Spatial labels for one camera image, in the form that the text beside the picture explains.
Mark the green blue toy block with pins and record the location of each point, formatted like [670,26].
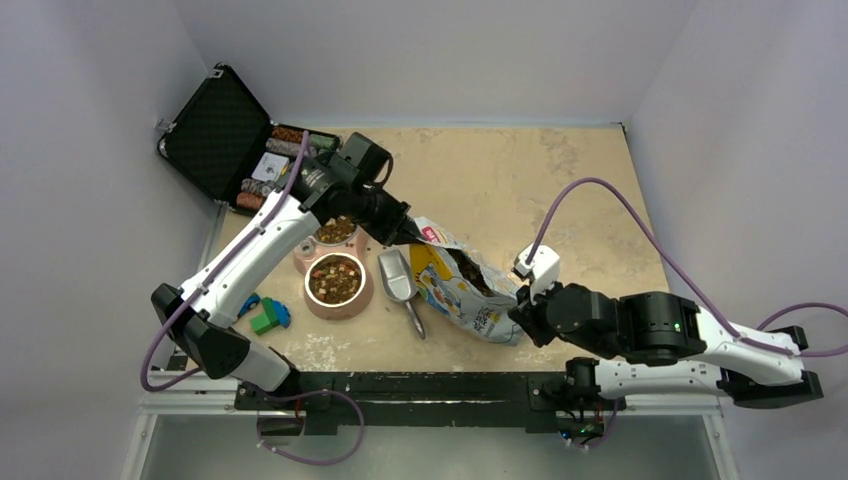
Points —
[274,314]

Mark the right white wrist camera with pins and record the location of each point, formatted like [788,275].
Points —
[539,273]

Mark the pink double pet bowl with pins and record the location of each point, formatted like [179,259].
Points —
[337,283]

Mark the pet food bag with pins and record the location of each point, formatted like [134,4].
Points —
[454,279]

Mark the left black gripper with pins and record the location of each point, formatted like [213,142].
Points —
[396,225]

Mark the orange blue toy car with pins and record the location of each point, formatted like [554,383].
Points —
[250,303]

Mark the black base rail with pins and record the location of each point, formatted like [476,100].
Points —
[537,402]

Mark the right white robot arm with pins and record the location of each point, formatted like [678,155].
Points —
[660,343]

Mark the clear water bottle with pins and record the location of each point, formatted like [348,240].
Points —
[305,250]

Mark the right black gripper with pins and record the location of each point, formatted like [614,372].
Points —
[527,314]

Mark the black poker chip case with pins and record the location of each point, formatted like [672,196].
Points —
[226,144]

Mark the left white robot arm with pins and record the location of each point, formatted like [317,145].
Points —
[198,315]

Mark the metal food scoop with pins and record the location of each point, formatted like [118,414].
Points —
[399,285]

